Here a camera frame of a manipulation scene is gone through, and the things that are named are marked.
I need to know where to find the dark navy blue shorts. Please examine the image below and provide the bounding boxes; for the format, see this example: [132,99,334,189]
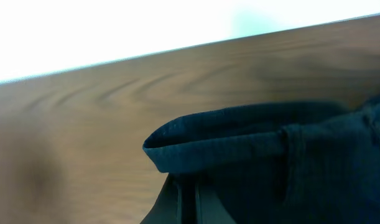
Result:
[143,95,380,224]

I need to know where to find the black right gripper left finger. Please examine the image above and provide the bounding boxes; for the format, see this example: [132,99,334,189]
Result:
[141,175,181,224]

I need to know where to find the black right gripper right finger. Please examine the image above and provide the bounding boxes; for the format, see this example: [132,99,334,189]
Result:
[195,184,236,224]

